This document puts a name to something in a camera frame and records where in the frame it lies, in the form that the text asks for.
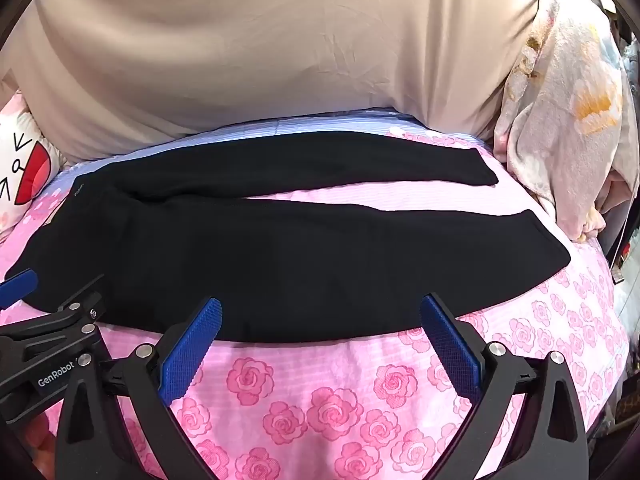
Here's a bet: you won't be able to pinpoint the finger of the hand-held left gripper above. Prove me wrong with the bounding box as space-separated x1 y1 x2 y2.
0 269 40 306
0 274 107 348

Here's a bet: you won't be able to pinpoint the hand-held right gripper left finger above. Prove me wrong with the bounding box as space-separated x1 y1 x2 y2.
54 297 223 480

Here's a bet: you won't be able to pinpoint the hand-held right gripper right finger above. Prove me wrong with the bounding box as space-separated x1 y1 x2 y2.
420 294 591 480

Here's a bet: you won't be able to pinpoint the black pants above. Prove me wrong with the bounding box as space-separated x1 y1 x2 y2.
5 130 572 346

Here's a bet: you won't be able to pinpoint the cartoon face pillow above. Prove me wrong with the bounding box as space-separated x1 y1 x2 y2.
0 92 67 238

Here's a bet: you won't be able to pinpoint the pink rose print bedsheet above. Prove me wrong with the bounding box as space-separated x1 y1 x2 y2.
0 110 631 480

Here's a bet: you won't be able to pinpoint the pale floral blanket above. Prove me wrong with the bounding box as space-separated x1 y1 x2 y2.
492 0 632 246

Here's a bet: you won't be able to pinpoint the beige cloth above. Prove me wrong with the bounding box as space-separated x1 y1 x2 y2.
0 0 556 166

